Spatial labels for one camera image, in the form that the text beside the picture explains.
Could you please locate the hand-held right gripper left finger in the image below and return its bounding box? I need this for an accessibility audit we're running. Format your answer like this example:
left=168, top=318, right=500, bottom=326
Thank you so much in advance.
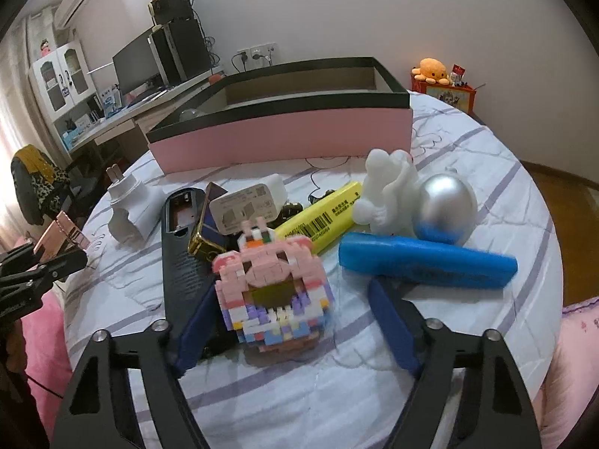
left=51, top=282, right=217, bottom=449

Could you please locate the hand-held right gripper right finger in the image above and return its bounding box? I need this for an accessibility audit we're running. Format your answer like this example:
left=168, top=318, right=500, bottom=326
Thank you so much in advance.
left=367, top=276, right=546, bottom=449

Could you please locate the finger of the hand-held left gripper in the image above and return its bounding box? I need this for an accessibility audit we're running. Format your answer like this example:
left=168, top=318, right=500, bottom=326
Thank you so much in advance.
left=0, top=249, right=89, bottom=309
left=0, top=241, right=37, bottom=267

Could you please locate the rose gold binder clip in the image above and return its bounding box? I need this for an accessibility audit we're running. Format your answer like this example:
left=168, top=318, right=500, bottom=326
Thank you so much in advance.
left=36, top=212, right=91, bottom=263

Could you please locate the blue highlighter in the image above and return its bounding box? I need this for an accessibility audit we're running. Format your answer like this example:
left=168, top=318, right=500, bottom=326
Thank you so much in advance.
left=338, top=232, right=519, bottom=291

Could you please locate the black remote control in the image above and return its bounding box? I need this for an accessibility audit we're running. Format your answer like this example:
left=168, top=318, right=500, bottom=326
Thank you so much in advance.
left=160, top=187, right=230, bottom=351

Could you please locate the pink building block figure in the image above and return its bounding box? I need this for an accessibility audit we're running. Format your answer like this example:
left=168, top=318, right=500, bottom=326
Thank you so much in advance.
left=212, top=217, right=334, bottom=352

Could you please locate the white plug adapter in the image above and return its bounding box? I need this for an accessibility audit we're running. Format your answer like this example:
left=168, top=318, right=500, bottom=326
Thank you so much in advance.
left=107, top=164, right=162, bottom=245

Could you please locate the yellow highlighter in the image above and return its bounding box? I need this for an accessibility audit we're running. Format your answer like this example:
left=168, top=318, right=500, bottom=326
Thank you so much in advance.
left=273, top=180, right=364, bottom=250

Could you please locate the white plaster figurine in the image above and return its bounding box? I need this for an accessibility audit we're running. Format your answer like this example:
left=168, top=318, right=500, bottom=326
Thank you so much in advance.
left=352, top=148, right=426, bottom=238

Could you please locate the white charger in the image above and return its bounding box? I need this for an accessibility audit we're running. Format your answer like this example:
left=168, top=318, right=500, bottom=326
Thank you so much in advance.
left=209, top=173, right=287, bottom=235

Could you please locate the pink box with black rim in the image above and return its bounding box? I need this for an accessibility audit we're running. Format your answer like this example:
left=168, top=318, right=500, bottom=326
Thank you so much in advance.
left=144, top=56, right=413, bottom=175

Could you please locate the chair with leopard cloth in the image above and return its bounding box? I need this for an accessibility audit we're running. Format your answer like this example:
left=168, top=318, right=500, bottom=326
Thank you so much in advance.
left=9, top=144, right=73, bottom=226

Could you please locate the blue and gold small box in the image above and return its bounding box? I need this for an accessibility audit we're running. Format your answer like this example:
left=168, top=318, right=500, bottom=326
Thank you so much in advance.
left=188, top=181, right=229, bottom=263

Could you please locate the silver and blue egg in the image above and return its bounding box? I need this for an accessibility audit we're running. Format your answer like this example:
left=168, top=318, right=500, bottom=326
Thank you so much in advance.
left=414, top=167, right=479, bottom=245

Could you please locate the black hair clip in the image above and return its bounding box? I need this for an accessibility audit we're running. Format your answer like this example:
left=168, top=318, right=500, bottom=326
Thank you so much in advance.
left=280, top=187, right=335, bottom=218

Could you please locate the white desk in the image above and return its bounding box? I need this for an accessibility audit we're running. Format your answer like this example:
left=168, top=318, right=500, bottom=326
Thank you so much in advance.
left=55, top=72, right=226, bottom=169

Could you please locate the blue carton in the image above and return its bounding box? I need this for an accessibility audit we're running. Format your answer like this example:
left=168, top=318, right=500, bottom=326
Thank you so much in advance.
left=100, top=91, right=123, bottom=119

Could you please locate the white glass-door cabinet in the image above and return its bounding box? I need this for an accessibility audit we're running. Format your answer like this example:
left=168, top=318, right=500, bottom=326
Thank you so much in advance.
left=29, top=39, right=97, bottom=120

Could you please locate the pink blanket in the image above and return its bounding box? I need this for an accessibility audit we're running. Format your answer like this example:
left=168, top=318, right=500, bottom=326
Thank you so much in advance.
left=531, top=297, right=599, bottom=449

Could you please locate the black computer monitor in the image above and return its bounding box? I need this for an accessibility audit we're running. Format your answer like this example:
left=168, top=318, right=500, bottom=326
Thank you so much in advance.
left=112, top=35, right=165, bottom=97

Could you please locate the red printed box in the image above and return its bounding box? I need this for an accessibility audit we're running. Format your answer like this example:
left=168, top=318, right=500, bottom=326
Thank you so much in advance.
left=411, top=76, right=479, bottom=116

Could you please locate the black computer tower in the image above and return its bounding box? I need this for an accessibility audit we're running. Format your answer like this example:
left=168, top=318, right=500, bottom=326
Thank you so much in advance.
left=149, top=18, right=212, bottom=86

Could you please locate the orange octopus plush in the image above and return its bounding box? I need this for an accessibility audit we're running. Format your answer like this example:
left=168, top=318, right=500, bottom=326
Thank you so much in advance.
left=411, top=57, right=453, bottom=86

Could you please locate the white wall socket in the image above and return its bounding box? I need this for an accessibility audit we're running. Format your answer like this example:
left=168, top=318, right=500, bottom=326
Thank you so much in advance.
left=235, top=42, right=280, bottom=65

